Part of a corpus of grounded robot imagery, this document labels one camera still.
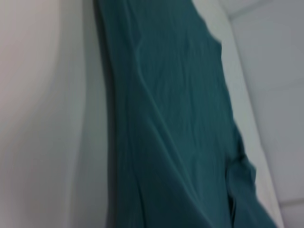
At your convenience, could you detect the teal blue t-shirt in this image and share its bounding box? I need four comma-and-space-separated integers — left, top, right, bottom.
94, 0, 278, 228

